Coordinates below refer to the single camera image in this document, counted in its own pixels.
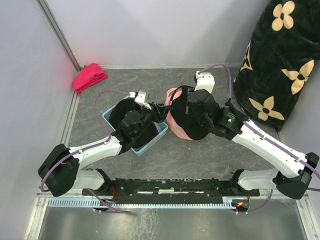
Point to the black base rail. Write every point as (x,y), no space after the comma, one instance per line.
(172,191)

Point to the red cloth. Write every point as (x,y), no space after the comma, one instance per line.
(89,75)

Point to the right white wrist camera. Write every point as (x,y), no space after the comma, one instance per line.
(204,81)

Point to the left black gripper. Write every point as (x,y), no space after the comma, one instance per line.
(158,112)

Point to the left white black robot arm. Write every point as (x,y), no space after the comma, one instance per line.
(63,169)

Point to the black cap white NY logo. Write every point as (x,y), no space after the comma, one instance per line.
(133,124)

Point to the light blue cable duct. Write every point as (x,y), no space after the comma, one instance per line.
(92,202)

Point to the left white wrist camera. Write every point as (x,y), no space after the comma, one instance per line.
(141,98)

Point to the black floral blanket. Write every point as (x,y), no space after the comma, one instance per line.
(282,52)

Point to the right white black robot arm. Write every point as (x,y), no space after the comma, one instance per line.
(292,170)

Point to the black cap gold R logo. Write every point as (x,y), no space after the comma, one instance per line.
(189,123)

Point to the aluminium corner profile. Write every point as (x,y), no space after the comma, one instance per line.
(48,14)

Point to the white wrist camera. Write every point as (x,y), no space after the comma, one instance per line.
(204,81)
(141,98)

